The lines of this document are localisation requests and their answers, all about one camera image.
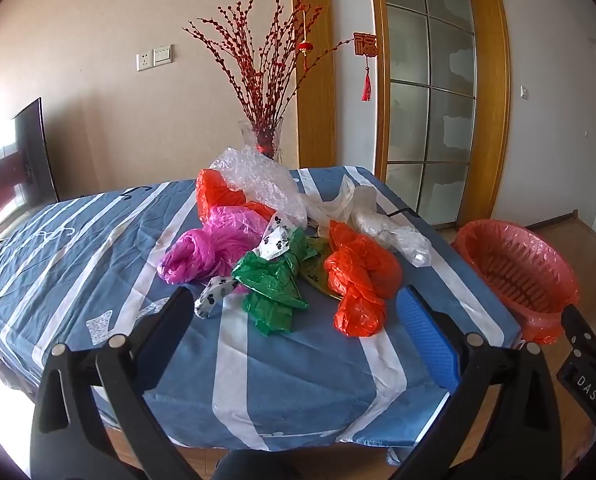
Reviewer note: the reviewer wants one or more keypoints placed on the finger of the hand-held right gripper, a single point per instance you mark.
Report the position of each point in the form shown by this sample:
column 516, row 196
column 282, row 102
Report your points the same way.
column 578, row 332

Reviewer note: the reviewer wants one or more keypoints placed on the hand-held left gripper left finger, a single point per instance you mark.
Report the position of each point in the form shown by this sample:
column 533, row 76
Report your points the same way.
column 170, row 330

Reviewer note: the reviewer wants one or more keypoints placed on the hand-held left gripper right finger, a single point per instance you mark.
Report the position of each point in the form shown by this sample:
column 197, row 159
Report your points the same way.
column 425, row 340

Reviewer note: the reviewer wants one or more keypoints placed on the orange plastic bag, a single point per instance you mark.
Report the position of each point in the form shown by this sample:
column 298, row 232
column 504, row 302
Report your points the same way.
column 215, row 192
column 358, row 270

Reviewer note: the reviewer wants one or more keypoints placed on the pink plastic bag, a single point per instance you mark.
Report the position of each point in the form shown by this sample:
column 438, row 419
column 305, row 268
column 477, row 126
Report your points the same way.
column 213, row 240

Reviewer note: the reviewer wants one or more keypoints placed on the red lined trash basket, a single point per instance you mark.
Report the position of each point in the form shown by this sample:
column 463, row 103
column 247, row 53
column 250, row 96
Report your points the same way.
column 508, row 260

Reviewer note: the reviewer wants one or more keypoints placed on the yellow green plastic bag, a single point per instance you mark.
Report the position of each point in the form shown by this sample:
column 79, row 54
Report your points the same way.
column 315, row 277

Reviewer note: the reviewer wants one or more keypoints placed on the clear plastic bag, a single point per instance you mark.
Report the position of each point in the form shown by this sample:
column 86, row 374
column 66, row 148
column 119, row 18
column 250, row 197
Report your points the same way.
column 403, row 240

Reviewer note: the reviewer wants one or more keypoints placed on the blue striped tablecloth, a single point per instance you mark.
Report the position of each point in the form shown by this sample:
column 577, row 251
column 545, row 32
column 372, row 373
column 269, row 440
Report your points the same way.
column 103, row 240

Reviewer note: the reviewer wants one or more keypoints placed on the white paw print bag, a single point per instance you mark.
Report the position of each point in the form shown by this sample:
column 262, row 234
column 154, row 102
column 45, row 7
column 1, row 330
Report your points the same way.
column 275, row 242

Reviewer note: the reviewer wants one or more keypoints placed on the clear glass vase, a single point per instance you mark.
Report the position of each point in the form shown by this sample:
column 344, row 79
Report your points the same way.
column 250, row 135

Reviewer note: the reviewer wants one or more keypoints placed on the black television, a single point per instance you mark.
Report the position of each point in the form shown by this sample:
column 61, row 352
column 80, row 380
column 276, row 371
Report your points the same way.
column 28, row 160

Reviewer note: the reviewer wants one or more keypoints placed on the frosted glass sliding door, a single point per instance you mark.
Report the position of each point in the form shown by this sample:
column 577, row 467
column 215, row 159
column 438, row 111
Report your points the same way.
column 428, row 110
column 493, row 110

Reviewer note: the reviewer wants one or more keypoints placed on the red berry branches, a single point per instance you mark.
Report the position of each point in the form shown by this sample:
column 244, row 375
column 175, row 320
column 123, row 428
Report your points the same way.
column 263, row 85

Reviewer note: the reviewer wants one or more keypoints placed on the red knot tassel ornament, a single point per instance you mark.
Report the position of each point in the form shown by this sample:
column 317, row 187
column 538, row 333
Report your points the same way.
column 365, row 45

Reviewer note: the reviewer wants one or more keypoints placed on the small red lantern ornament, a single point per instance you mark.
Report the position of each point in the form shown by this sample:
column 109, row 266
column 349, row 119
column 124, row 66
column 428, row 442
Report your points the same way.
column 304, row 47

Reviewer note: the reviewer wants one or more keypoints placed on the white wall socket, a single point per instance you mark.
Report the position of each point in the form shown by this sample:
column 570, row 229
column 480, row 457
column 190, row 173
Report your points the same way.
column 144, row 61

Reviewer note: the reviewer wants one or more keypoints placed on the white double wall switch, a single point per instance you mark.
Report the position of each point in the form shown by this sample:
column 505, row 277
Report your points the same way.
column 162, row 55

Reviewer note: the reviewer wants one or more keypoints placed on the wooden wall trim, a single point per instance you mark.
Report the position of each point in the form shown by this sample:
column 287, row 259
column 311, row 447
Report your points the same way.
column 313, row 85

